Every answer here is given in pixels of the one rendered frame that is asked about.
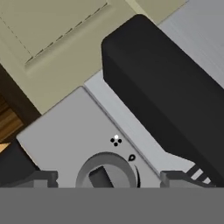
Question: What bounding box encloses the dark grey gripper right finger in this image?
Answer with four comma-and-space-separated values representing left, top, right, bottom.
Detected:
159, 170, 217, 189

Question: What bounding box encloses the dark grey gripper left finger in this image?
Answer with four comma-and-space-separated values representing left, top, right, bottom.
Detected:
4, 170, 60, 189

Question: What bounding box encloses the grey stove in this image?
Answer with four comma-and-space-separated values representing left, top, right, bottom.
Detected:
16, 0, 224, 189

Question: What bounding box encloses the grey round stove knob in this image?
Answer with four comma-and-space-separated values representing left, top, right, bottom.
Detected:
74, 151, 138, 189

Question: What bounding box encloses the black stove top block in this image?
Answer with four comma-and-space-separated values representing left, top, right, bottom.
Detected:
100, 13, 224, 187

